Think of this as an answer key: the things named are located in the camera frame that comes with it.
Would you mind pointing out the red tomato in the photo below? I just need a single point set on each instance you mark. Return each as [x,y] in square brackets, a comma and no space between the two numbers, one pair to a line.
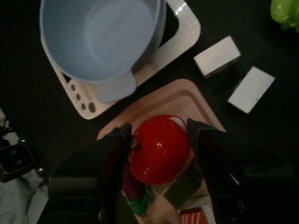
[162,151]

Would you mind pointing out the white kitchen scale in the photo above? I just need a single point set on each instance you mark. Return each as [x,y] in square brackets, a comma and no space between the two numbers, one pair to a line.
[184,32]

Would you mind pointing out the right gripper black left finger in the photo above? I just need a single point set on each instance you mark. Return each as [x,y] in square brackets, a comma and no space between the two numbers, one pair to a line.
[82,180]

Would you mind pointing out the grey-blue toy pot bowl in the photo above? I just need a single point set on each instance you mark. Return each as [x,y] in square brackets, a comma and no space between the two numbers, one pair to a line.
[98,38]

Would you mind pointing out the black equipment box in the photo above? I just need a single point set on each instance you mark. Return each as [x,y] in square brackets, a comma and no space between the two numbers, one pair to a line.
[15,162]

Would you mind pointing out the purple toy eggplant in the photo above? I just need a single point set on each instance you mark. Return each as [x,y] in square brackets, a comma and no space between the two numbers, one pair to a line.
[134,183]

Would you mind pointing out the red striped block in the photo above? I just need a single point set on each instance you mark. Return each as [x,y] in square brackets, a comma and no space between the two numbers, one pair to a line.
[193,216]

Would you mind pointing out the pink plastic tray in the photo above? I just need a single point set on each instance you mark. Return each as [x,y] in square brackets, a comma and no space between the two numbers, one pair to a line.
[176,99]

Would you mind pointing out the grey cloth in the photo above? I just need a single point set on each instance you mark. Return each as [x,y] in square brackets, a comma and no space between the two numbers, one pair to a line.
[19,204]

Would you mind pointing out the speckled cube with black side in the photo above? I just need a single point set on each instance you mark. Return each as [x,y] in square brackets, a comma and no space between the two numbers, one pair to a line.
[184,188]

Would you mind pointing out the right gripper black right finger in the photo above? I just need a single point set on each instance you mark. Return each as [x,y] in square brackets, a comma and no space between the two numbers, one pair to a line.
[222,175]

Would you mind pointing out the green toy pepper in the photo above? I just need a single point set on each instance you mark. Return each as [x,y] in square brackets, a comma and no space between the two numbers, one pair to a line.
[286,13]

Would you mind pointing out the white rectangular block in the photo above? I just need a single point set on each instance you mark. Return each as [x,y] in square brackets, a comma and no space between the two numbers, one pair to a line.
[252,89]
[217,57]

